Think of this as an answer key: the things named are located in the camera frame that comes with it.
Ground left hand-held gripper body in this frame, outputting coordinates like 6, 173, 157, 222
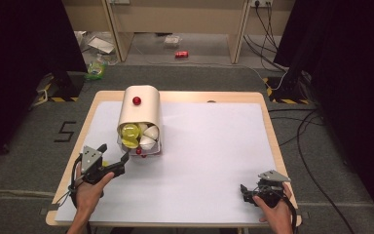
79, 145, 127, 186

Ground cream storage box red knobs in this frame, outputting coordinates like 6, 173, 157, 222
116, 85, 163, 159

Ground black curtain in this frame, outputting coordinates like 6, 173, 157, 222
273, 0, 374, 225
0, 0, 88, 170

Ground yellow cup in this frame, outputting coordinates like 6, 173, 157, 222
122, 137, 140, 150

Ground thin white floor cable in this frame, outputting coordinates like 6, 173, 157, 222
131, 41, 289, 92

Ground person's left hand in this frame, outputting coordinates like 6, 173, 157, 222
74, 162, 116, 214

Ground left hand-held gripper cable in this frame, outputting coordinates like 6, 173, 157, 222
66, 154, 90, 210

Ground green packet on floor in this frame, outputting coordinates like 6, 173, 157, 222
84, 53, 109, 82

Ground clear plastic box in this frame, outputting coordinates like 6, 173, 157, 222
163, 34, 183, 50

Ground beige wooden desk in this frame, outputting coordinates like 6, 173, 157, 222
61, 0, 297, 65

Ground yellow ball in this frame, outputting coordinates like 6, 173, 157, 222
120, 123, 142, 141

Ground black floor cables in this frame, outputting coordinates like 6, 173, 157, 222
267, 107, 356, 234

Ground person's right hand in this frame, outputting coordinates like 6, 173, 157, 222
252, 182, 295, 229

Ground right hand-held gripper cable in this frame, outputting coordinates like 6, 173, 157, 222
281, 186, 300, 234

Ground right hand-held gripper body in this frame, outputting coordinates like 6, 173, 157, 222
253, 170, 292, 210

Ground black power cables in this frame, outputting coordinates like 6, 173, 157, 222
243, 2, 289, 73

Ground white wall socket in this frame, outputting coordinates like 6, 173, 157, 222
250, 0, 274, 9

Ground white table mat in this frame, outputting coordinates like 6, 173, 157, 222
55, 100, 285, 225

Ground hand-held gripper cable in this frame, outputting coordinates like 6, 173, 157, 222
66, 154, 90, 210
281, 186, 300, 234

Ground black stand base striped tape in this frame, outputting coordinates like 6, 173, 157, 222
34, 71, 86, 103
262, 75, 312, 105

